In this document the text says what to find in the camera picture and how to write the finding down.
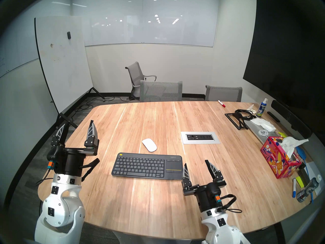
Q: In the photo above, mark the crumpled white tissue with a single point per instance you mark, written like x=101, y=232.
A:
x=252, y=108

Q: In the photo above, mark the yellow sticky note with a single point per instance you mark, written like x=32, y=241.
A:
x=282, y=134

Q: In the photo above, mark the rolling white whiteboard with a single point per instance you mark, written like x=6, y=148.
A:
x=63, y=63

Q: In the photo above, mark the black and silver can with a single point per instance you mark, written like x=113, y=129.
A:
x=306, y=191

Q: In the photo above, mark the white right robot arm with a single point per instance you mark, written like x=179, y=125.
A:
x=221, y=230

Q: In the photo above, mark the black video conference bar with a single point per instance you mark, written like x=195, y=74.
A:
x=292, y=119

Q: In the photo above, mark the white computer mouse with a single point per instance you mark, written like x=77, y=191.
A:
x=149, y=145

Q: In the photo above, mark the red whiteboard marker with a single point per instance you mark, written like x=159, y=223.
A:
x=221, y=103

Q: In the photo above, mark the wide glass wall whiteboard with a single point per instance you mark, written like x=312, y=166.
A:
x=152, y=17

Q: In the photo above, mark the large black wall screen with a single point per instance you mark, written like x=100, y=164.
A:
x=284, y=55

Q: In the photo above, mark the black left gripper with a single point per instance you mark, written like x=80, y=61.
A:
x=69, y=161

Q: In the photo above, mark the grey fabric-back chair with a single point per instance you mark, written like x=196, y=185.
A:
x=223, y=94

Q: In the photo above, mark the whiteboard cleaner spray bottle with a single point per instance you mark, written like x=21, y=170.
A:
x=260, y=110

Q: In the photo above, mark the grey swivel office chair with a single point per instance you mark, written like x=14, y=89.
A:
x=134, y=73

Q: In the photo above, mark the white power adapter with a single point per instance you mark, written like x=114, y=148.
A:
x=264, y=123

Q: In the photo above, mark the black laptop stand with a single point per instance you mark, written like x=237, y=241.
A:
x=237, y=121

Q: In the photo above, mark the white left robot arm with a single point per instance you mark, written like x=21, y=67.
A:
x=58, y=210

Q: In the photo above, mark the blue whiteboard marker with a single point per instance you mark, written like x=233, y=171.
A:
x=294, y=188

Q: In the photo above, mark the silver closed laptop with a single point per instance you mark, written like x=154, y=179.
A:
x=256, y=133

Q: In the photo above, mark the floral red tissue box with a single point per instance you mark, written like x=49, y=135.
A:
x=276, y=157

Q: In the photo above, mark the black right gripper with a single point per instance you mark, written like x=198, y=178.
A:
x=208, y=197

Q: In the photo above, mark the grey mesh-back chair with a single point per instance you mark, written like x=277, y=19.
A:
x=160, y=91

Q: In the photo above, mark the silver table power outlet box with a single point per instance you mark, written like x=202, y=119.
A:
x=200, y=137

